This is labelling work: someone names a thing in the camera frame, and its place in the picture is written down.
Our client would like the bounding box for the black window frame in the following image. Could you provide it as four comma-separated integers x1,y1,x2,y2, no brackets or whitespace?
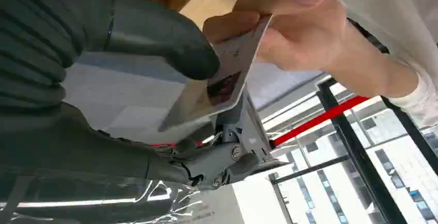
268,78,438,224

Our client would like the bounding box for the clear plastic wrap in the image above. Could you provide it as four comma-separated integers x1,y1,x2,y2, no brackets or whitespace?
0,177,246,224

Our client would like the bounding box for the red bar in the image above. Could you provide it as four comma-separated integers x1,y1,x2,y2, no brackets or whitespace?
271,94,371,148

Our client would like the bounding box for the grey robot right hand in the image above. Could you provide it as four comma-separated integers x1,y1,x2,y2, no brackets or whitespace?
0,0,289,191

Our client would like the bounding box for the ribbed grey right arm sleeve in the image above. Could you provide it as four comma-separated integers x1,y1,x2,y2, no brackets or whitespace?
0,0,115,114

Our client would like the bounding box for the person's hand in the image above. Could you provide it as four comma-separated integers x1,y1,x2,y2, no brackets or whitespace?
202,0,364,77

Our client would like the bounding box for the person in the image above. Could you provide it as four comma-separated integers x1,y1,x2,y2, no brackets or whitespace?
335,0,438,79

